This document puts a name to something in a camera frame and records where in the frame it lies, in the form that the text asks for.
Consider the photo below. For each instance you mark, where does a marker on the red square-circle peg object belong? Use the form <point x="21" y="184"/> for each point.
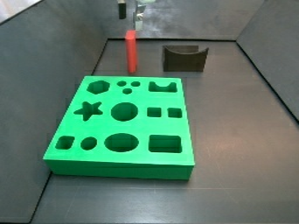
<point x="131" y="50"/>

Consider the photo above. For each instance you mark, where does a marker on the black curved holder bracket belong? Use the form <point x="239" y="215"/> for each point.
<point x="183" y="58"/>

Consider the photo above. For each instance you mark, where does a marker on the green shape sorter board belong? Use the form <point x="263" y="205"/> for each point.
<point x="124" y="130"/>

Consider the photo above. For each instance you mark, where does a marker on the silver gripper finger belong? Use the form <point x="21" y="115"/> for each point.
<point x="139" y="12"/>
<point x="121" y="9"/>

